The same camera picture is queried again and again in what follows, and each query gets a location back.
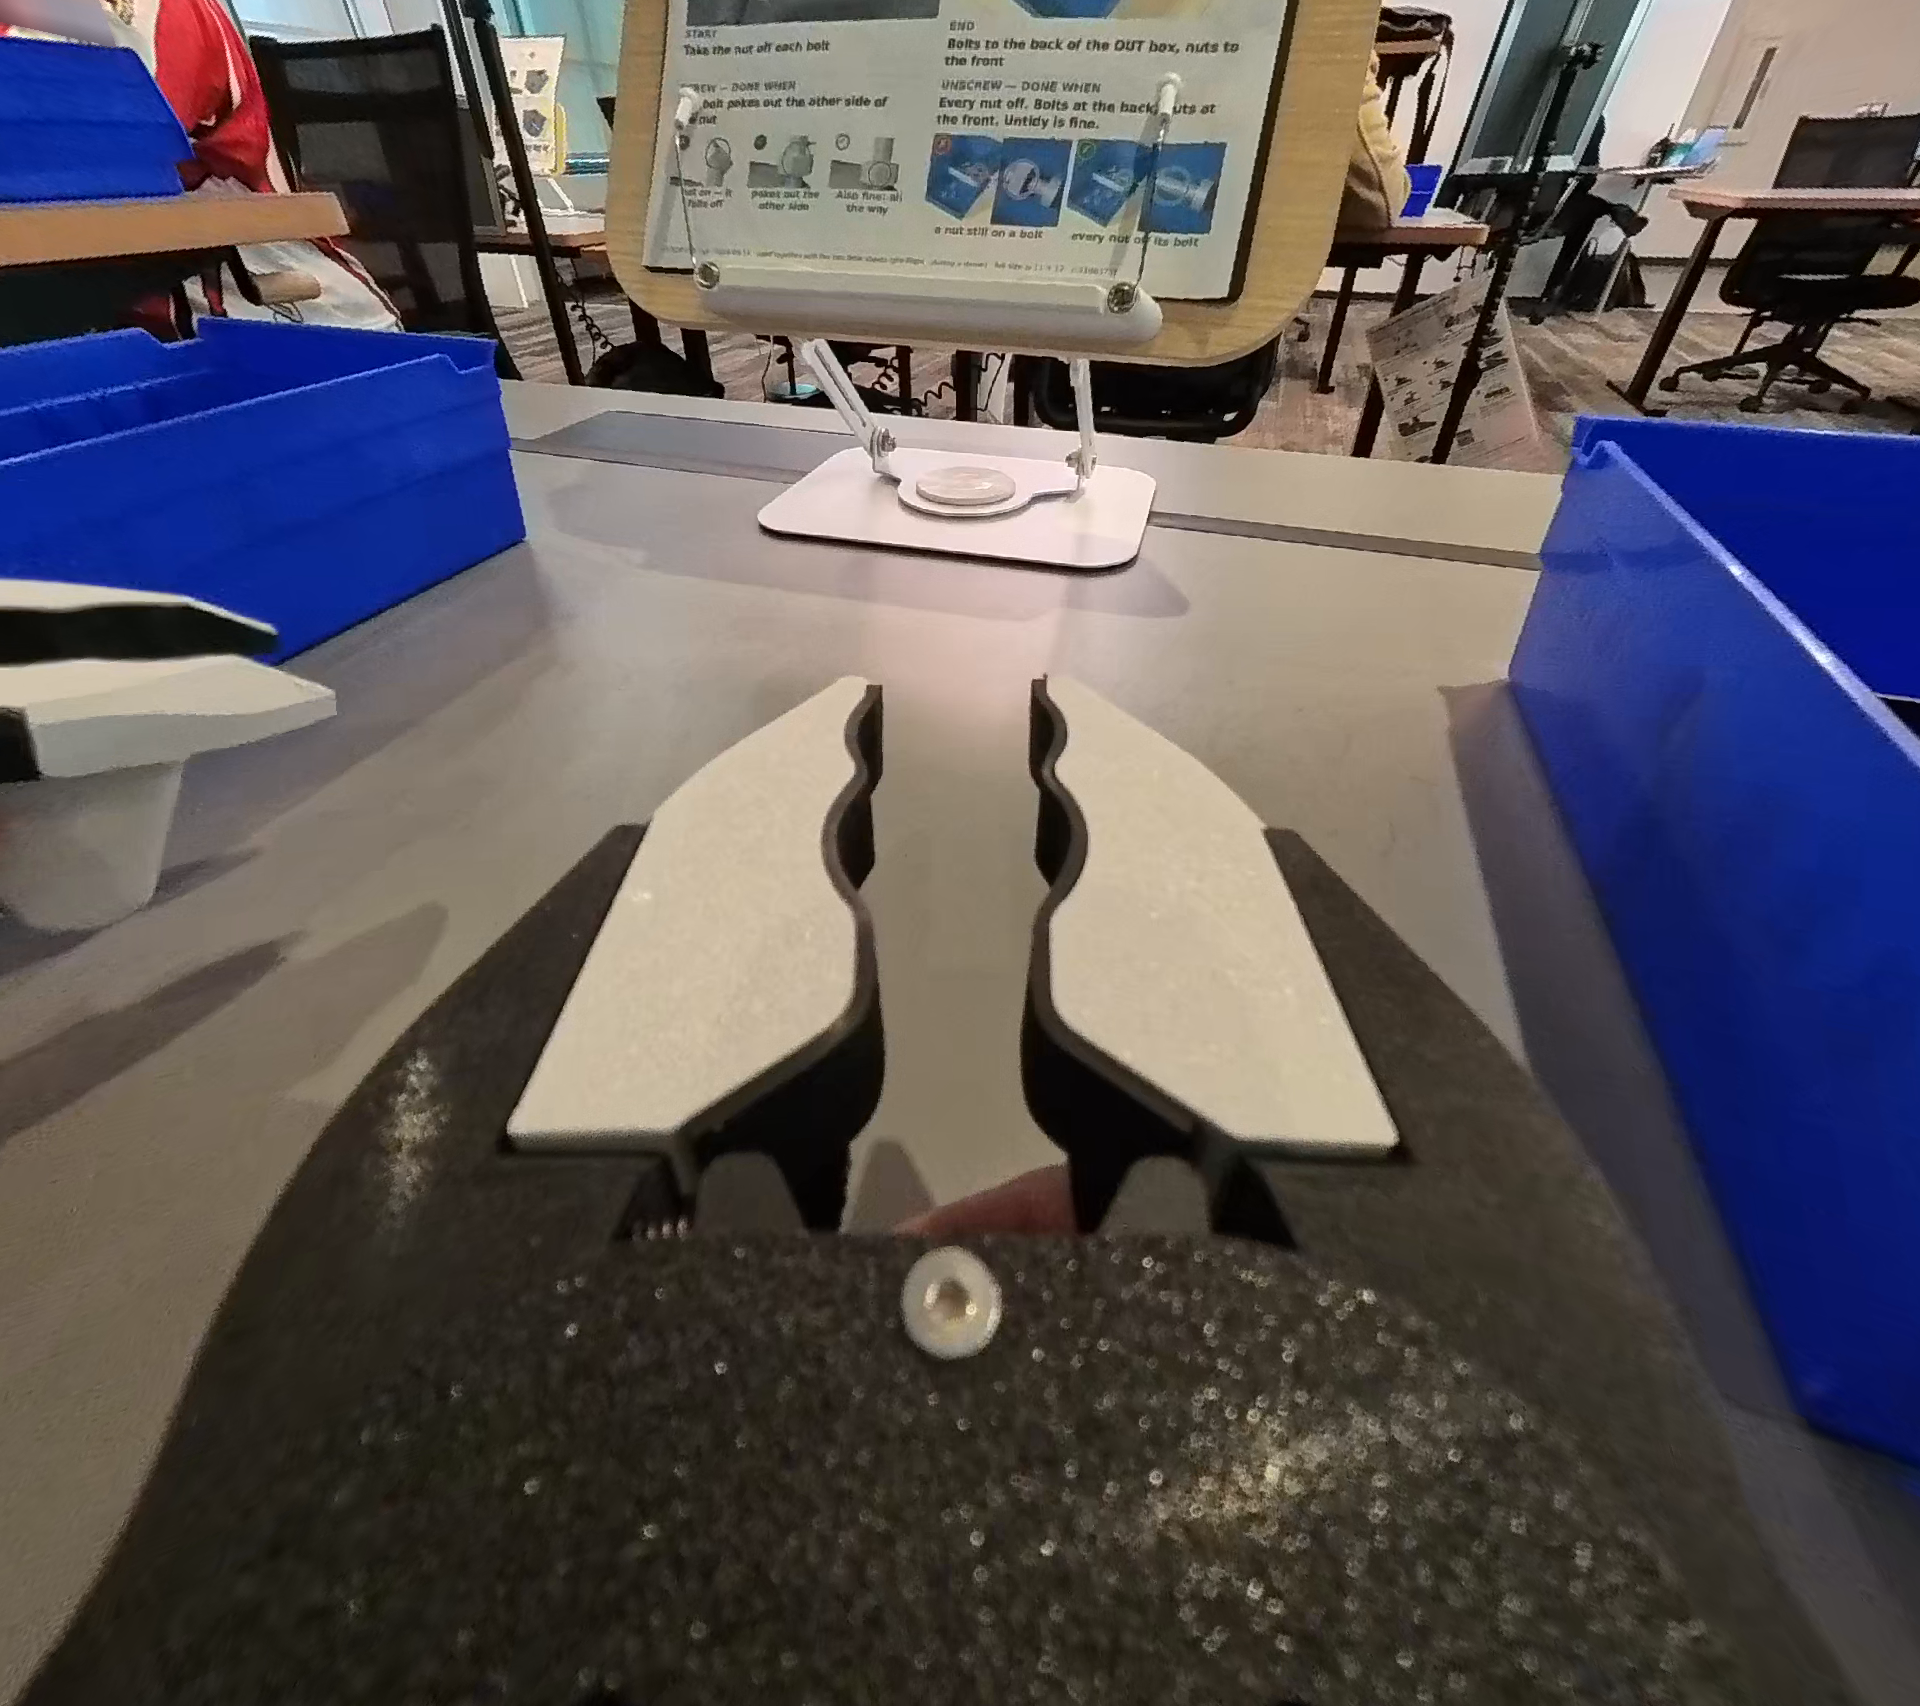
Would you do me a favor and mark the small document stand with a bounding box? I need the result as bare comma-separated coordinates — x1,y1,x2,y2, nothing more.
495,32,570,194

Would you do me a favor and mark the printed paper sign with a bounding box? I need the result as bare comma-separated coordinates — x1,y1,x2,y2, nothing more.
1368,281,1541,465

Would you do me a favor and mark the wooden document stand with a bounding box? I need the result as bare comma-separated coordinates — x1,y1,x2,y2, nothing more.
604,0,1420,573

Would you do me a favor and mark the blue plastic bin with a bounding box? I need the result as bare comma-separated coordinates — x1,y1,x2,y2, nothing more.
0,318,528,667
0,32,199,208
1506,417,1920,1468

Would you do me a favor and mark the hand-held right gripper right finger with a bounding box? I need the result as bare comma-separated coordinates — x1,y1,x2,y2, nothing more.
1024,675,1405,1236

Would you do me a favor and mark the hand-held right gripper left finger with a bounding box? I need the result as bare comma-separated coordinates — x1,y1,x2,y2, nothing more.
506,675,889,1236

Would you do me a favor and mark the black camera tripod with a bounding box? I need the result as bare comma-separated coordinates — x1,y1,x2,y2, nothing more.
1424,41,1609,465

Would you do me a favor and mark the glass door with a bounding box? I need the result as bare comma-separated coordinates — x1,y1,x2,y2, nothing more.
1447,0,1691,178

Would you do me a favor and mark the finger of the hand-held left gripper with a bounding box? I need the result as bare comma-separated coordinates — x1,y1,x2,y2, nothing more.
0,661,341,936
0,579,282,668

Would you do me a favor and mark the black office chair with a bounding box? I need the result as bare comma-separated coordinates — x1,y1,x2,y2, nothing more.
1665,112,1920,410
246,26,520,380

